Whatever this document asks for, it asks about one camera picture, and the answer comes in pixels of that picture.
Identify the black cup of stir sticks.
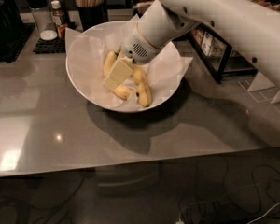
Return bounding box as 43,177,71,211
75,0,108,31

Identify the black wire condiment rack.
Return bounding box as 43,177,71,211
187,24,257,83

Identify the black rubber mat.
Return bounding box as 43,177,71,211
33,38,65,54

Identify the small sauce bottle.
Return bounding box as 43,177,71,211
50,0,67,40

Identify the glass sugar shaker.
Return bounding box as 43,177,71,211
26,0,57,37

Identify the black coffee dispenser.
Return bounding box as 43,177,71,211
0,0,35,63

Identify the white cable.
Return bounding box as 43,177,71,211
175,175,280,224

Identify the white paper liner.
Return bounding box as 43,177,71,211
64,13,194,113

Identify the white bowl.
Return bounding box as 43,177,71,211
65,21,186,114

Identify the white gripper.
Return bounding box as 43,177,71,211
103,29,161,91

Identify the yellow banana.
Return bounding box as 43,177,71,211
132,66,152,107
103,47,133,100

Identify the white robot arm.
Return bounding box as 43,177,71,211
120,0,280,90

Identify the white round lid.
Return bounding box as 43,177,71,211
40,30,58,41

